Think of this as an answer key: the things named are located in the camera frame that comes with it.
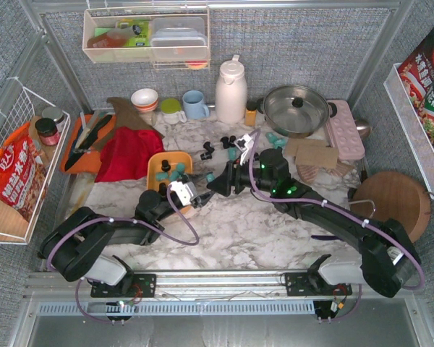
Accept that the striped oven mitt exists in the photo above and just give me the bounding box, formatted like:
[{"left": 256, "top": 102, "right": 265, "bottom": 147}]
[{"left": 296, "top": 160, "right": 354, "bottom": 183}]

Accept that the steel ladle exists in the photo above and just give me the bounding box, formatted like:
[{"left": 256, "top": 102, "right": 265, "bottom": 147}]
[{"left": 354, "top": 119, "right": 373, "bottom": 140}]

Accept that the red cloth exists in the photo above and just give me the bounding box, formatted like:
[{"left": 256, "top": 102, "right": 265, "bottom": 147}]
[{"left": 95, "top": 127, "right": 164, "bottom": 183}]

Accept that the white orange striped bowl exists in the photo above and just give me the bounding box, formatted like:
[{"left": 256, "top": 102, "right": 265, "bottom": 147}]
[{"left": 130, "top": 88, "right": 158, "bottom": 113}]

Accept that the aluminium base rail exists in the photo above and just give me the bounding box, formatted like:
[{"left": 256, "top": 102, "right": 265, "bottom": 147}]
[{"left": 21, "top": 268, "right": 420, "bottom": 319}]

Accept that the cork mat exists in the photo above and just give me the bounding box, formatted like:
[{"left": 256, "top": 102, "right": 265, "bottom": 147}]
[
  {"left": 284, "top": 138, "right": 328, "bottom": 157},
  {"left": 295, "top": 146, "right": 339, "bottom": 168}
]

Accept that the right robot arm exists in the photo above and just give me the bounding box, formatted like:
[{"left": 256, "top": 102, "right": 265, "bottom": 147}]
[{"left": 194, "top": 149, "right": 425, "bottom": 298}]

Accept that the green lidded cup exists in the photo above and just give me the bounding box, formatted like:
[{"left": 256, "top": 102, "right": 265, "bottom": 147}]
[{"left": 160, "top": 98, "right": 187, "bottom": 125}]

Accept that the orange spice bottle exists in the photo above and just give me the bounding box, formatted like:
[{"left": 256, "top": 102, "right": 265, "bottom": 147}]
[{"left": 244, "top": 100, "right": 258, "bottom": 127}]

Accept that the black coffee capsule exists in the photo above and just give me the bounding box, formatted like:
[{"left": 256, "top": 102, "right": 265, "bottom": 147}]
[
  {"left": 161, "top": 160, "right": 171, "bottom": 172},
  {"left": 220, "top": 137, "right": 230, "bottom": 149},
  {"left": 200, "top": 152, "right": 212, "bottom": 160},
  {"left": 203, "top": 142, "right": 215, "bottom": 152},
  {"left": 229, "top": 135, "right": 237, "bottom": 147},
  {"left": 158, "top": 183, "right": 167, "bottom": 196}
]

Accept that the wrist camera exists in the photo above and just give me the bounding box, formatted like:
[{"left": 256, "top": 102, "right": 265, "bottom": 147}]
[
  {"left": 169, "top": 181, "right": 198, "bottom": 206},
  {"left": 235, "top": 131, "right": 256, "bottom": 166}
]

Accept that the metal board stand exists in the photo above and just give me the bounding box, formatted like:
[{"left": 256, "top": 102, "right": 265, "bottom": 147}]
[{"left": 348, "top": 199, "right": 376, "bottom": 218}]

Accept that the blue mug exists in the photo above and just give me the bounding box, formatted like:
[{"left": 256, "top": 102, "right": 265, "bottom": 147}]
[{"left": 182, "top": 90, "right": 210, "bottom": 120}]

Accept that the orange storage basket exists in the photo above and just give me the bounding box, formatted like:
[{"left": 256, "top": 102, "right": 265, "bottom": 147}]
[{"left": 146, "top": 151, "right": 194, "bottom": 218}]

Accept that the steel pot with lid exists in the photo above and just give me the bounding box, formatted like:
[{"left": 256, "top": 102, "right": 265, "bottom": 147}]
[{"left": 257, "top": 85, "right": 338, "bottom": 138}]

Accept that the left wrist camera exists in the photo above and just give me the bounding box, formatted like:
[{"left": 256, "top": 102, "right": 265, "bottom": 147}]
[{"left": 169, "top": 181, "right": 198, "bottom": 206}]

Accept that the black kitchen knife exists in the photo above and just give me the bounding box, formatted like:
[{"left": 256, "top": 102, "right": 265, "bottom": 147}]
[{"left": 64, "top": 114, "right": 113, "bottom": 172}]

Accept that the white handled knife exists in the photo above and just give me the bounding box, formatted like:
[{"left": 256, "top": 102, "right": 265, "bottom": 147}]
[{"left": 75, "top": 113, "right": 98, "bottom": 149}]

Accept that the pink egg tray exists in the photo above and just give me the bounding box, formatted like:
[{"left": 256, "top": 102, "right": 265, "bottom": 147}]
[{"left": 325, "top": 100, "right": 365, "bottom": 161}]

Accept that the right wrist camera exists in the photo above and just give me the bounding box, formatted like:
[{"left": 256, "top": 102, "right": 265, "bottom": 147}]
[{"left": 235, "top": 131, "right": 256, "bottom": 166}]

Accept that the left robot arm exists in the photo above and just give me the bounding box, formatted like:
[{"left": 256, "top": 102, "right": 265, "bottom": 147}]
[{"left": 38, "top": 174, "right": 214, "bottom": 286}]

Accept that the white thermos jug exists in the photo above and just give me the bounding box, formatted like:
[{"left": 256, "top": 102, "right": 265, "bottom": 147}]
[{"left": 215, "top": 54, "right": 247, "bottom": 124}]

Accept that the orange cutting tray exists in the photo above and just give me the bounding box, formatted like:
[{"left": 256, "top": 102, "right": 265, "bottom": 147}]
[{"left": 59, "top": 115, "right": 116, "bottom": 174}]

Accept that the brown felt cloth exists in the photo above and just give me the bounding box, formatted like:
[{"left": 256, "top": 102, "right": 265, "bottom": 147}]
[{"left": 93, "top": 97, "right": 164, "bottom": 152}]

